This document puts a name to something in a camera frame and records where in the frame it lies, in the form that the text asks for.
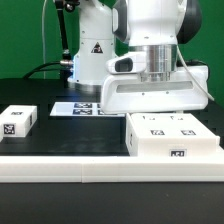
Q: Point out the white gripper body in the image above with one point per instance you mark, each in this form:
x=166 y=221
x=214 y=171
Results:
x=129 y=94

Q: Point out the white cabinet door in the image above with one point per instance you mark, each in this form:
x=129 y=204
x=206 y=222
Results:
x=187 y=125
x=149 y=124

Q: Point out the white cabinet body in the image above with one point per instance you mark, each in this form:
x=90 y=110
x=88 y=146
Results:
x=168 y=145

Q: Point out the white cabinet top block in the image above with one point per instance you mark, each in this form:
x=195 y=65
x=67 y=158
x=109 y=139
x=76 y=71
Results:
x=17 y=121

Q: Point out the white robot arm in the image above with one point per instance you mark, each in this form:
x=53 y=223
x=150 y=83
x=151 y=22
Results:
x=156 y=27

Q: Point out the white marker base plate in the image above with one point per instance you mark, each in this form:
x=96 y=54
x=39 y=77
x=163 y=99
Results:
x=79 y=109

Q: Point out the white L-shaped obstacle frame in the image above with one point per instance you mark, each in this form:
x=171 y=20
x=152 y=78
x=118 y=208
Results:
x=111 y=169

